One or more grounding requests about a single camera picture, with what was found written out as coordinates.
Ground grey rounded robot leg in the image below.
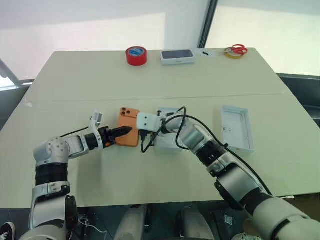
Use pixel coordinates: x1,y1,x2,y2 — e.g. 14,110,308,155
113,204,152,240
175,205,222,240

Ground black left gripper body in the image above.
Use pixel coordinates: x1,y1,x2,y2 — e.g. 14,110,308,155
98,126,116,147

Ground dark window frame post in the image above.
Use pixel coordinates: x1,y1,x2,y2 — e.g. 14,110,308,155
198,0,219,49

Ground white phone box base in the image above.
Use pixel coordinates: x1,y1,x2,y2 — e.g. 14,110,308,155
154,107,187,152

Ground black sneaker with white sole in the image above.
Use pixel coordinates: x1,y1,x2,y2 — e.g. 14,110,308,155
0,221,16,240

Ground red tape roll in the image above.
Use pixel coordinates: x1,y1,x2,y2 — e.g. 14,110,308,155
125,45,149,67

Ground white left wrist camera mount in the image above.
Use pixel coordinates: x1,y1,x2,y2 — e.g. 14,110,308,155
89,109,104,150

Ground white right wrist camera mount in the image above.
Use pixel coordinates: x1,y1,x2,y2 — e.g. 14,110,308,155
136,112,161,131

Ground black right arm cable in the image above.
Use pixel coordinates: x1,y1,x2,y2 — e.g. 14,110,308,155
140,106,275,197

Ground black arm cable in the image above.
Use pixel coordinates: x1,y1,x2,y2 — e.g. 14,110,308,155
140,106,275,197
59,125,91,139

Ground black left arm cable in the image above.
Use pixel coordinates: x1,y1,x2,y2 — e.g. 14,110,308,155
59,125,91,139

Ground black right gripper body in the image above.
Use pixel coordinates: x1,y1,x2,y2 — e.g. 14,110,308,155
138,128,154,142

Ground red handled scissors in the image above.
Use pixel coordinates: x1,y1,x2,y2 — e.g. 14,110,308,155
224,44,249,56

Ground orange smartphone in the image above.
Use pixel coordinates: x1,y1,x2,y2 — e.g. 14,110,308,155
116,106,140,148

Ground white phone box lid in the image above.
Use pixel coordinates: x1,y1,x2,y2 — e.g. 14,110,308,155
219,104,257,154

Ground grey metal frame bar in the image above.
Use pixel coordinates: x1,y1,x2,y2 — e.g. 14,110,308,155
0,58,21,89

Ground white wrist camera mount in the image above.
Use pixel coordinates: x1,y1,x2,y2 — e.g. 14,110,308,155
89,109,104,150
136,112,161,131

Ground yellow tape roll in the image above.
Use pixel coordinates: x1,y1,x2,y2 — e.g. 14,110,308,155
223,48,245,61

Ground thin white wire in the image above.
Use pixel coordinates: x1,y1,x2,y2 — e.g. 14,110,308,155
77,216,107,236

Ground closed white phone box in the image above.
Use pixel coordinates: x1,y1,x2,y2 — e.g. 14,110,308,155
159,49,196,66

